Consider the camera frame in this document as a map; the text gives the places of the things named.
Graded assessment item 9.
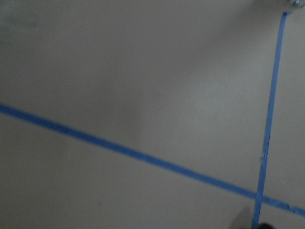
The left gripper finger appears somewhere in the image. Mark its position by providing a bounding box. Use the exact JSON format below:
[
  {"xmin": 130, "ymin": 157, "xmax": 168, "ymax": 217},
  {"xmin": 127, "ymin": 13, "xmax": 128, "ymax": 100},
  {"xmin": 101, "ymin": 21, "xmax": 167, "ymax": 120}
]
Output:
[{"xmin": 256, "ymin": 223, "xmax": 274, "ymax": 229}]

